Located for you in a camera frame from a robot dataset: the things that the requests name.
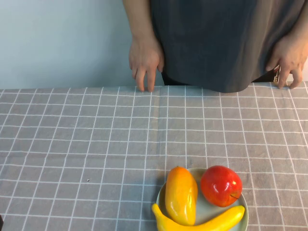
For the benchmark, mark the yellow plastic banana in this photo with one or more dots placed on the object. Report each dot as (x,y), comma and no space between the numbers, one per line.
(173,226)

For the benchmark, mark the person's right forearm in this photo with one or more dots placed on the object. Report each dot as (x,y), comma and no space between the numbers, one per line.
(139,21)

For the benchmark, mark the grey white checked tablecloth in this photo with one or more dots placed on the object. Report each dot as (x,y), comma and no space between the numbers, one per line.
(96,134)

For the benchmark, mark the person's left forearm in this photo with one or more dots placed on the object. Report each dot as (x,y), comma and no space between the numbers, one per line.
(300,21)

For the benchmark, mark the orange yellow plastic mango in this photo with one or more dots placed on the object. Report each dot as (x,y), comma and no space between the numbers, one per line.
(180,192)

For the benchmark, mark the person's left hand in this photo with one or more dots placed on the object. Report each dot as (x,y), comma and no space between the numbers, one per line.
(291,55)

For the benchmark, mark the person's right hand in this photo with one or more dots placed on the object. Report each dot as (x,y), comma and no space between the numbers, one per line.
(144,60)

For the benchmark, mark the pale green round plate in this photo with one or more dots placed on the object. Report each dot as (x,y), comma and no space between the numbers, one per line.
(209,213)

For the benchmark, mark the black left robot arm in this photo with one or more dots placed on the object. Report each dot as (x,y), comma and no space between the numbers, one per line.
(1,222)

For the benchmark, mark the red plastic apple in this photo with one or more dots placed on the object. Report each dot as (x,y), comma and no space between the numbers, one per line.
(220,185)

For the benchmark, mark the black trousers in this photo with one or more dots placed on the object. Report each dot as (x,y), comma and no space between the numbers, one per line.
(174,80)

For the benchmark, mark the dark grey shirt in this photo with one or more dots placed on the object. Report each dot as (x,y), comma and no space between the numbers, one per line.
(216,43)

